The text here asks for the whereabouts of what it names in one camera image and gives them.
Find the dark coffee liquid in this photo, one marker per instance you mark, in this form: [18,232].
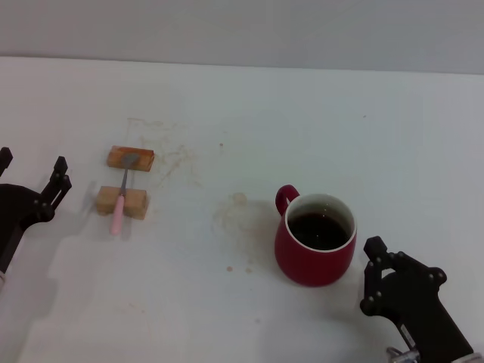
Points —
[319,230]

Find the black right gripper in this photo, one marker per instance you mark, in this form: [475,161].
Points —
[419,317]

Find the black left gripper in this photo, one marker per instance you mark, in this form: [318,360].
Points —
[15,210]

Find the pale notched wooden block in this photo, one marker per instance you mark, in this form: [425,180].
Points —
[134,202]

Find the orange stained wooden block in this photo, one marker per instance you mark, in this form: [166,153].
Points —
[143,160]

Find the red ceramic cup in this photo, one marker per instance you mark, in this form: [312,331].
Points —
[314,266]

